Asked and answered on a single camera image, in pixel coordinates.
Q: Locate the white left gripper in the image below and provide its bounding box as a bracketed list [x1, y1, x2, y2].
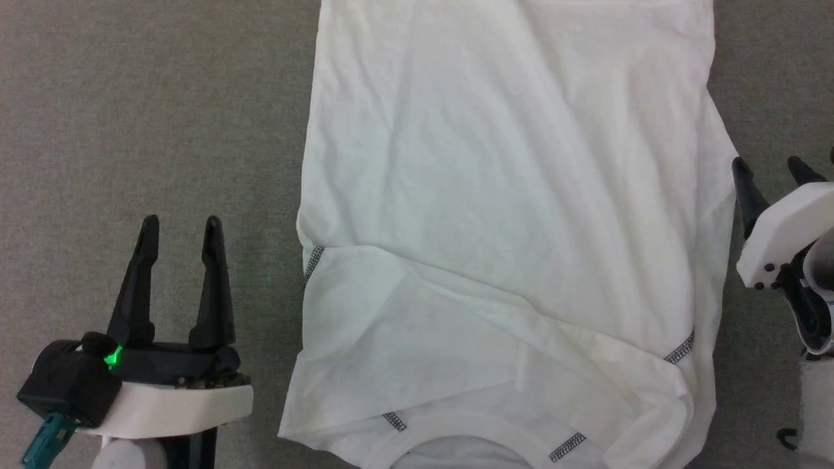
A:
[78, 215, 255, 439]

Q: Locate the left cable with teal plug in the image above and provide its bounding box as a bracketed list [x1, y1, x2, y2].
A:
[22, 412, 77, 467]

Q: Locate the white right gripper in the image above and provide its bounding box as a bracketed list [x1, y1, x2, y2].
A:
[731, 155, 834, 291]

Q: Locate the white t-shirt with grey stitching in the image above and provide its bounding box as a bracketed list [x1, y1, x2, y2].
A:
[278, 0, 741, 469]

